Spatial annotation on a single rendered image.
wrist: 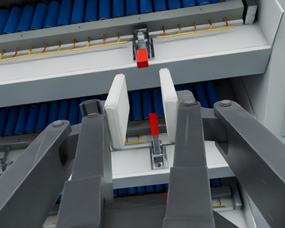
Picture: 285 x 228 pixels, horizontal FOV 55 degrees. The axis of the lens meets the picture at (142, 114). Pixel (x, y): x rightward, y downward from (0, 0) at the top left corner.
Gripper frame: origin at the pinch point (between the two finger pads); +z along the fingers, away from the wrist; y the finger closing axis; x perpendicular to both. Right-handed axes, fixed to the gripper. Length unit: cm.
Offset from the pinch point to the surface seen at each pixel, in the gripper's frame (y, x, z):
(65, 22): -10.8, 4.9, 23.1
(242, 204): 15.8, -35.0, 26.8
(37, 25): -15.0, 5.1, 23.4
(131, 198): -6.9, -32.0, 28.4
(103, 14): -5.2, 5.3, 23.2
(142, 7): 0.4, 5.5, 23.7
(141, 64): -0.3, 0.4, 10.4
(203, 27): 8.2, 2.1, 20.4
